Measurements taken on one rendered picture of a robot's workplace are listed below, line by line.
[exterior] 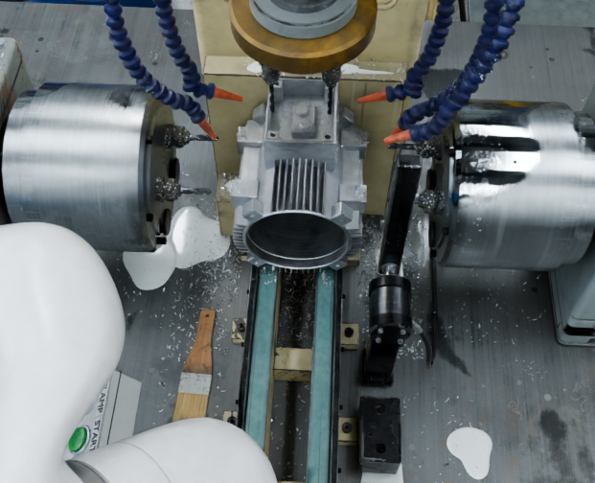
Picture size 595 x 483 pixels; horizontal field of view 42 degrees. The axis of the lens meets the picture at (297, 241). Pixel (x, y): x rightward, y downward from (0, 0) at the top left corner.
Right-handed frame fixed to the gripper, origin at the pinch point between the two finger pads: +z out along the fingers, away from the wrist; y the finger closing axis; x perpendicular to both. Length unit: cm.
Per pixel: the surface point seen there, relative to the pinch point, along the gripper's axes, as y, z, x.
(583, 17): 195, 164, -30
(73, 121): 36.0, -5.7, -0.6
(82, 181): 28.6, -1.6, 0.2
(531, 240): 26, 40, -45
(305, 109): 42, 16, -24
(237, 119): 48, 16, -10
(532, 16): 195, 153, -15
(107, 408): -1.5, 6.9, -3.5
